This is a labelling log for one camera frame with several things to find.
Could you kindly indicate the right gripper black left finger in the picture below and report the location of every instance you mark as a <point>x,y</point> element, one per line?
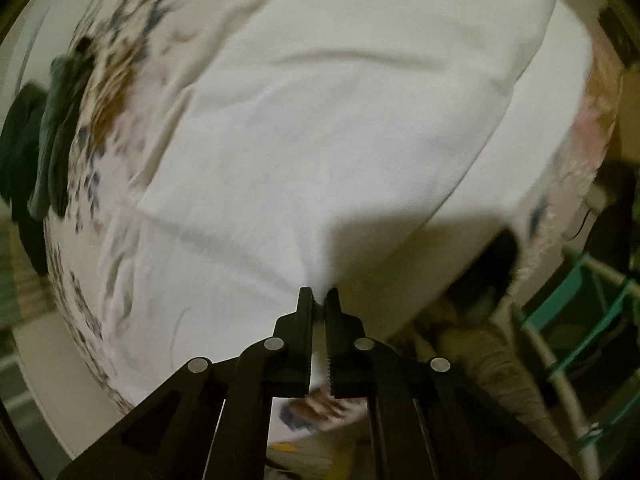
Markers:
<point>208,420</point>

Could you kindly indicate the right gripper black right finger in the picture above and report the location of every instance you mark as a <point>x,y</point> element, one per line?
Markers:
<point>429,420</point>

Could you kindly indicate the white pants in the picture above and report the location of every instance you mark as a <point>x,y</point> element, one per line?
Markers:
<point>369,145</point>

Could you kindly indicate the teal plastic rack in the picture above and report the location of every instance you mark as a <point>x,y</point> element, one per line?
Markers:
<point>583,327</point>

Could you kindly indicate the folded blue jeans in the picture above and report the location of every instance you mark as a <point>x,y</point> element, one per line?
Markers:
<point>70,75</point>

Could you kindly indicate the dark green blanket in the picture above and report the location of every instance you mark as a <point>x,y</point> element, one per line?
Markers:
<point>19,167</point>

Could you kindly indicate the floral bed blanket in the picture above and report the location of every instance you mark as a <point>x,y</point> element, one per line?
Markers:
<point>137,46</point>

